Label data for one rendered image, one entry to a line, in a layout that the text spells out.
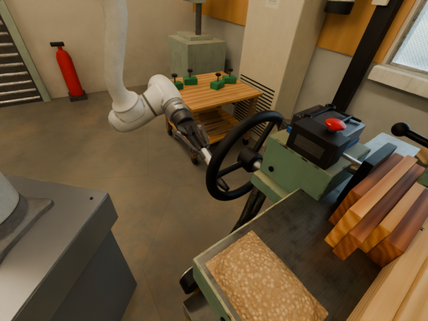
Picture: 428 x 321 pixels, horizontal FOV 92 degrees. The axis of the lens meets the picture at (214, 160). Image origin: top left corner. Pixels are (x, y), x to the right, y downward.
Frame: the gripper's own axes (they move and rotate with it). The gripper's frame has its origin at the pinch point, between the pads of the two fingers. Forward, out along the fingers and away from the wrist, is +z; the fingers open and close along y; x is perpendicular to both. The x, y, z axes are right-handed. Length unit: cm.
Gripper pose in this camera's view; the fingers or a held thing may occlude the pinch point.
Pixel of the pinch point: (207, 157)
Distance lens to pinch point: 73.6
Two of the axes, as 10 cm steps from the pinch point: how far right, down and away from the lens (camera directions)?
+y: 8.1, -3.5, 4.8
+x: -2.6, 5.1, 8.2
